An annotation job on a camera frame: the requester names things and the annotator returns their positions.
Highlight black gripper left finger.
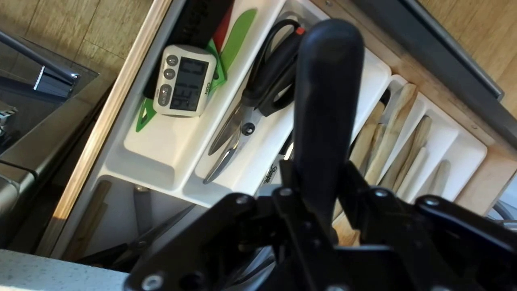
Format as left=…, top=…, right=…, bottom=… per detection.
left=121, top=160, right=326, bottom=291

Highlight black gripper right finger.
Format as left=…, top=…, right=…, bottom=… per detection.
left=336, top=160, right=517, bottom=291

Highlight black plastic utensil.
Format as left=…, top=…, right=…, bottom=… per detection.
left=292, top=18, right=367, bottom=230

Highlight open wooden kitchen drawer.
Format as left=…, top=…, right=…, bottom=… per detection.
left=36, top=0, right=517, bottom=262

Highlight green plastic utensil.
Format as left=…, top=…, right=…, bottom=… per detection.
left=132, top=7, right=260, bottom=134

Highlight long black drawer item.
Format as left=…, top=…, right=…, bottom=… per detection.
left=141, top=0, right=236, bottom=102

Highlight small wooden spoon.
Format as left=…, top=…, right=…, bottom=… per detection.
left=394, top=115, right=436, bottom=192

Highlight white cutlery organizer tray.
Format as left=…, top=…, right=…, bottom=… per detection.
left=100, top=0, right=490, bottom=210

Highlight large wooden spoon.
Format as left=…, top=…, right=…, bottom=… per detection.
left=351, top=83, right=420, bottom=189

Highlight white digital kitchen timer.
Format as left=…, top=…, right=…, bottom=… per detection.
left=152, top=44, right=218, bottom=120

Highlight black handled scissors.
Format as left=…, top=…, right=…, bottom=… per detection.
left=202, top=18, right=309, bottom=186

